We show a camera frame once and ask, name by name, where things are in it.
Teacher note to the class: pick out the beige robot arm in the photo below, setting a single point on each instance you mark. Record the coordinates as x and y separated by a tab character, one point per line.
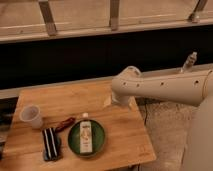
193	87

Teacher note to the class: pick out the white bottle with label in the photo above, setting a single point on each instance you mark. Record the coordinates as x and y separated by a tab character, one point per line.
85	135

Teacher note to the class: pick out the green round plate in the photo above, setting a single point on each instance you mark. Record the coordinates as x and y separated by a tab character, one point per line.
98	139

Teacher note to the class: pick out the wooden table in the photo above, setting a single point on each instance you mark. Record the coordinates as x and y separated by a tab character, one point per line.
127	141

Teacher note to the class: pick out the translucent plastic cup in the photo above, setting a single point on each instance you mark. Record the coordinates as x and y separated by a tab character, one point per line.
31	115

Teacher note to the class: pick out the middle metal railing strut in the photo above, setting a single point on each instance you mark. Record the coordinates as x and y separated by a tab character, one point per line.
114	14

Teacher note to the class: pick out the metal railing strut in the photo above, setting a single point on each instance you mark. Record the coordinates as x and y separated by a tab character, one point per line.
47	17
194	16
114	14

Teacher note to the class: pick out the left metal railing strut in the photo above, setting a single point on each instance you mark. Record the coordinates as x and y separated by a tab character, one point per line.
47	17

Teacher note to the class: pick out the right metal railing strut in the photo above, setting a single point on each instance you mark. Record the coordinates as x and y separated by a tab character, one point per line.
194	16

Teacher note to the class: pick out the grey bracket post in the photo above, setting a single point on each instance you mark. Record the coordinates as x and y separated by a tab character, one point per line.
190	61

